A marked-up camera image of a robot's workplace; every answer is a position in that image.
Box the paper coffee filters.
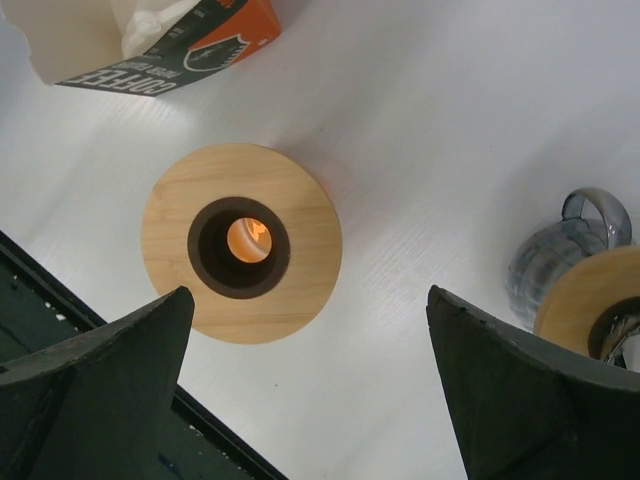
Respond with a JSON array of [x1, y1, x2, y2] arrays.
[[111, 0, 197, 59]]

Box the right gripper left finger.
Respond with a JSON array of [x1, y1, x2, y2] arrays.
[[1, 287, 194, 479]]

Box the grey ribbed glass dripper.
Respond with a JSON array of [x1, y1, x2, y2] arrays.
[[598, 312, 639, 370]]

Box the grey glass server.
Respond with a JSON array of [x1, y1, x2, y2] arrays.
[[505, 187, 633, 332]]

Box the orange glass beaker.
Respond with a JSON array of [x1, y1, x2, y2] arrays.
[[227, 217, 272, 263]]

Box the wooden ring with hole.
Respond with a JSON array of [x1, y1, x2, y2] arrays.
[[533, 244, 640, 359]]

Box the orange filter box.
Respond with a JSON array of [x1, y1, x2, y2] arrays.
[[1, 0, 281, 97]]

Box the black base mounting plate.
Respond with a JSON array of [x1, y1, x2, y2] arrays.
[[1, 237, 280, 479]]

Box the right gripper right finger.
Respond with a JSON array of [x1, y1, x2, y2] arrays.
[[426, 286, 639, 479]]

